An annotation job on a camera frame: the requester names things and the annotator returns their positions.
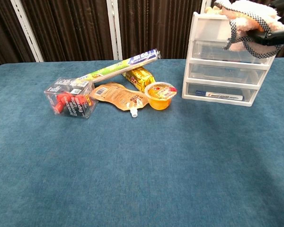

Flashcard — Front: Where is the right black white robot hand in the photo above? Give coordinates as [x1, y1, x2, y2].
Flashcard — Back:
[247, 0, 284, 47]

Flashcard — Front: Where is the white knitted cloth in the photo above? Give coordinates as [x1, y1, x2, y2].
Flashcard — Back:
[214, 0, 284, 59]

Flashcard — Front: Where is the white plastic drawer unit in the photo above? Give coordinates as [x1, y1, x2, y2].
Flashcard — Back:
[181, 6, 277, 107]

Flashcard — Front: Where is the blue whiteboard marker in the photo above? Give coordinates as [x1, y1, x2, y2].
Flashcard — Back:
[195, 89, 245, 101]

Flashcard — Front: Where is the orange jelly cup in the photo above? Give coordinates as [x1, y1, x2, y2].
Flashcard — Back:
[144, 81, 178, 111]

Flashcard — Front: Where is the gold snack package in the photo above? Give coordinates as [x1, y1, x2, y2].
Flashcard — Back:
[122, 67, 156, 93]

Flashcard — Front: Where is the cling film roll box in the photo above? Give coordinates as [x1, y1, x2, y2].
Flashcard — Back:
[77, 48, 162, 83]

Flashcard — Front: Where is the orange spout pouch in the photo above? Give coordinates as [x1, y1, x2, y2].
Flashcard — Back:
[89, 82, 149, 118]

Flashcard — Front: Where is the blue table mat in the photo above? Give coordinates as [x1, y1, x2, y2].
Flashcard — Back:
[0, 58, 284, 227]

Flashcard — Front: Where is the dark brown curtain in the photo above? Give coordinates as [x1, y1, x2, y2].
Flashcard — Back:
[0, 0, 284, 70]

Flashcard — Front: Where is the clear coffee capsule box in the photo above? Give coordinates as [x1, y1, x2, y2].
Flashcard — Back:
[44, 77, 99, 119]

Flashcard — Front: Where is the white frame post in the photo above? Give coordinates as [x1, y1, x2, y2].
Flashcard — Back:
[106, 0, 123, 61]
[10, 0, 44, 62]
[200, 0, 213, 13]

